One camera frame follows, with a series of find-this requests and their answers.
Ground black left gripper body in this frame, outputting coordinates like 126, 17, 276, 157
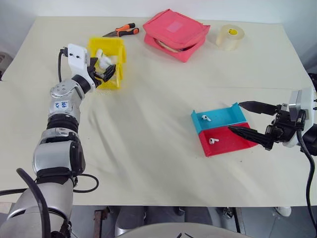
85, 56, 103, 87

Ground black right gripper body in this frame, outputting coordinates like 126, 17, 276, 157
263, 103, 305, 150

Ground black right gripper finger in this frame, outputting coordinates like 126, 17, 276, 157
239, 101, 278, 116
227, 126, 273, 151

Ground yellow plastic bin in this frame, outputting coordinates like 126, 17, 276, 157
87, 36, 128, 91

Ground red plastic tray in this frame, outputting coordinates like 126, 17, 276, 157
197, 122, 259, 158

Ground teal plastic tray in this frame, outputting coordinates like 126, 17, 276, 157
190, 102, 249, 131

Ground orange black pliers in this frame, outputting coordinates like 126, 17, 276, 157
102, 22, 140, 38

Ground cream tablecloth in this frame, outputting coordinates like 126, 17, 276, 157
0, 15, 317, 208

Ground clear tape roll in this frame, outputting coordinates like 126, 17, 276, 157
215, 23, 246, 52

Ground pink fabric pouch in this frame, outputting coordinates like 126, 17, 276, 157
142, 8, 211, 63

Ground white shoe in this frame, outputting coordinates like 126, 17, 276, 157
274, 205, 292, 218

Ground grey robot torso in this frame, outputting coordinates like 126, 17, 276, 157
115, 222, 251, 238

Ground rusty metal table leg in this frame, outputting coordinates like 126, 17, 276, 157
93, 207, 111, 238

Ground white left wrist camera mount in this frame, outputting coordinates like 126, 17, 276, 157
67, 43, 97, 90

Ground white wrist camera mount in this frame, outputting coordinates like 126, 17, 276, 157
283, 87, 317, 148
67, 43, 97, 90

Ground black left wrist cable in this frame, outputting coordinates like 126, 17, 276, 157
57, 47, 69, 83

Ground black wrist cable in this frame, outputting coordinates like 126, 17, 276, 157
295, 128, 317, 207
57, 47, 69, 83

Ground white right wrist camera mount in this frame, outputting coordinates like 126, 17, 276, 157
283, 87, 317, 148

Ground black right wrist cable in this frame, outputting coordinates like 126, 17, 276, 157
295, 128, 317, 207

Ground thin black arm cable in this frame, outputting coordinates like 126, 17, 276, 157
71, 173, 100, 194

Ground thick black arm hose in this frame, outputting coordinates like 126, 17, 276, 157
0, 168, 52, 238

